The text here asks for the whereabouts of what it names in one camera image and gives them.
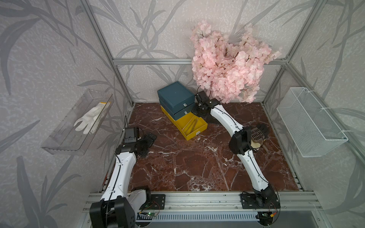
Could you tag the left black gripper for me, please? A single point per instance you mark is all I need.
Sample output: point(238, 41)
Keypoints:
point(149, 141)

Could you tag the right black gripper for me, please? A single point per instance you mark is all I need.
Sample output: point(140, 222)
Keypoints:
point(193, 110)

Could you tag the yellow bottom drawer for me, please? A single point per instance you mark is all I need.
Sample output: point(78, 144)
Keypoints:
point(183, 123)

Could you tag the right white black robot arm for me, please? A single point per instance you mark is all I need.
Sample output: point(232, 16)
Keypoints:
point(241, 145)

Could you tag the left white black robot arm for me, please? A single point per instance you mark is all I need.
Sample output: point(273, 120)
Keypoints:
point(117, 208)

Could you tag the teal drawer cabinet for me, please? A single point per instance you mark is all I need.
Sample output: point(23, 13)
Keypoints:
point(176, 99)

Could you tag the pink blossom artificial tree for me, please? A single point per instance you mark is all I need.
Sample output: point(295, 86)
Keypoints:
point(229, 71)

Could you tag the white glove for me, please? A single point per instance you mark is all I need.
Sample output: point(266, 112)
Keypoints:
point(88, 123)

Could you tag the beige slotted scoop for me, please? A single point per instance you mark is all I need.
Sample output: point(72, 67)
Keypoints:
point(257, 138)

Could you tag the left circuit board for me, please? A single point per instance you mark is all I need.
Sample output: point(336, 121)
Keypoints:
point(148, 215)

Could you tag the circuit board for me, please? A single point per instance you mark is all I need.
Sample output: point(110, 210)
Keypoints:
point(266, 215)
point(148, 215)

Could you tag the right circuit board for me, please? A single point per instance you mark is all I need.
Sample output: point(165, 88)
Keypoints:
point(266, 215)

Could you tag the clear plastic wall tray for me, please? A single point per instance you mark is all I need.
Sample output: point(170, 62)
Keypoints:
point(65, 139)

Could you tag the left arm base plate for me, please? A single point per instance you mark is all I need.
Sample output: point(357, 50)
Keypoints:
point(157, 202)

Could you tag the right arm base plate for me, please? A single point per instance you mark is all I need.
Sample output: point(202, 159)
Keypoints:
point(254, 202)

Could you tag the white wire mesh basket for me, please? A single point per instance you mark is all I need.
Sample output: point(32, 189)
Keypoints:
point(311, 127)

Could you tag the aluminium front rail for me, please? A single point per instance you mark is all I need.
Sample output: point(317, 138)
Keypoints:
point(230, 201)

